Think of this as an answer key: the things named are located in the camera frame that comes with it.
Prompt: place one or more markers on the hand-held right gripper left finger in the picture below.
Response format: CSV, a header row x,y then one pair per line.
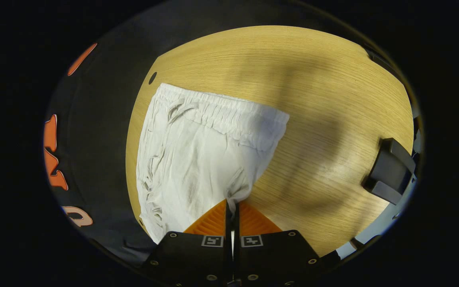
x,y
197,259

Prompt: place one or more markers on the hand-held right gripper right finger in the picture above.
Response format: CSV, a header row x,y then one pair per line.
x,y
273,259

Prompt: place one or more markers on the white jeans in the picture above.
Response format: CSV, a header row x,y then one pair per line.
x,y
197,159

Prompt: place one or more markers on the black plastic stand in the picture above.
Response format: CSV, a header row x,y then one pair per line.
x,y
389,171

